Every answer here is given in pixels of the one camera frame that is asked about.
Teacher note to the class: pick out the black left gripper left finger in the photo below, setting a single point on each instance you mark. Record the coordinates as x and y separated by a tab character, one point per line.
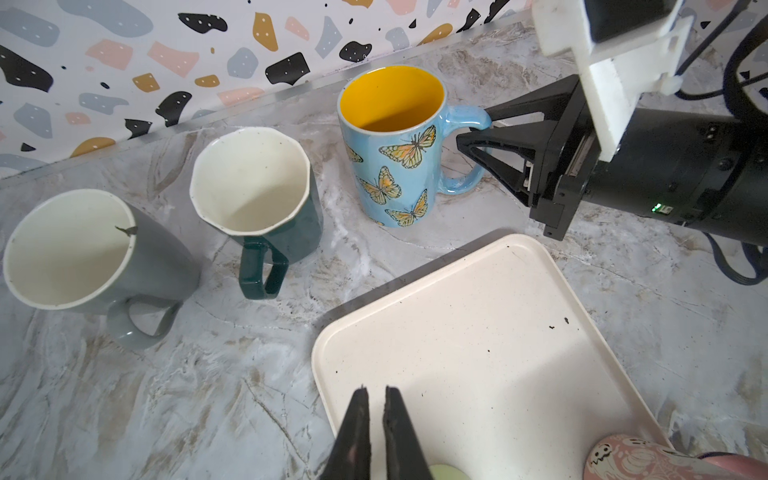
350	457

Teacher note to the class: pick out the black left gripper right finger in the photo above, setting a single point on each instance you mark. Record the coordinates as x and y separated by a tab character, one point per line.
404	457

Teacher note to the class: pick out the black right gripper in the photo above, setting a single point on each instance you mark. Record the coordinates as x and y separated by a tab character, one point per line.
557	147

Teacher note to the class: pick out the light green mug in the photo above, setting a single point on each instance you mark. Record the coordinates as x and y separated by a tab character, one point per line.
447	472

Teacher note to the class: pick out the blue butterfly mug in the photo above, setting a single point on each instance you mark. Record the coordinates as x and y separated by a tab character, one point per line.
394	121

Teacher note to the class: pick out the pink mug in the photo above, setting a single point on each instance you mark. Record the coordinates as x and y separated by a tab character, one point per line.
624	457

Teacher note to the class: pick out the dark green mug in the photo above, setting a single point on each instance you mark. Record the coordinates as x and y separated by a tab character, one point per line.
257	186

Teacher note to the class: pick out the grey mug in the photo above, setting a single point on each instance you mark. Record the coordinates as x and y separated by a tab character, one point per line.
89	251

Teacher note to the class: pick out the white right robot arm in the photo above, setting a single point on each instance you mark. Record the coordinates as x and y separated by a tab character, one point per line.
704	172

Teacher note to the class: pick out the cream plastic tray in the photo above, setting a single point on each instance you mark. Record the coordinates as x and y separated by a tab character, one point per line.
502	370

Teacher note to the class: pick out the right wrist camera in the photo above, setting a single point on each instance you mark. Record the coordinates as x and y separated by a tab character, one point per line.
614	73

